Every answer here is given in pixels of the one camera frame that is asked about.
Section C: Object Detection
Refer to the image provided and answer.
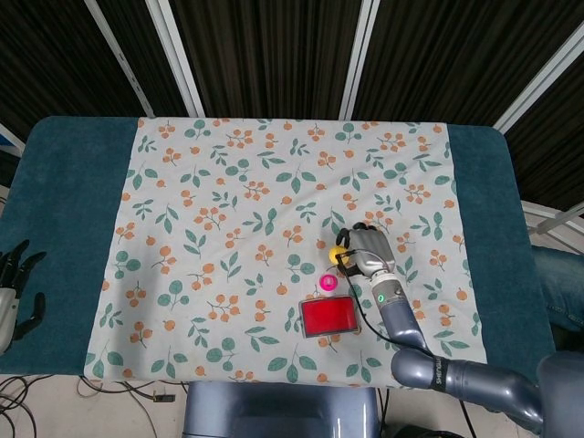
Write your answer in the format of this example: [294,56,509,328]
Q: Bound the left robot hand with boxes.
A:
[0,239,47,357]

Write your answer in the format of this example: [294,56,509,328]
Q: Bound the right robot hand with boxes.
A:
[334,222,397,278]

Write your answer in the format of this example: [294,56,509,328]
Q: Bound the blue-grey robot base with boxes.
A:
[181,381,382,438]

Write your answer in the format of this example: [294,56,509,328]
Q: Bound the red rectangular box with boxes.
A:
[297,295,361,339]

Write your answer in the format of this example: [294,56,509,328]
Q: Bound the floral tablecloth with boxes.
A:
[82,117,485,395]

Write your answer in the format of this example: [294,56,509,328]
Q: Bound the teal table cover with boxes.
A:
[0,115,536,392]

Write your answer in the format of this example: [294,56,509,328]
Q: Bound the person in jeans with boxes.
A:
[528,244,584,334]

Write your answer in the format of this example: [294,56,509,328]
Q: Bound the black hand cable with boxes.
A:
[335,248,402,344]

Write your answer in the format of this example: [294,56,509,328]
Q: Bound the floor cables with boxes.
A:
[0,374,189,438]

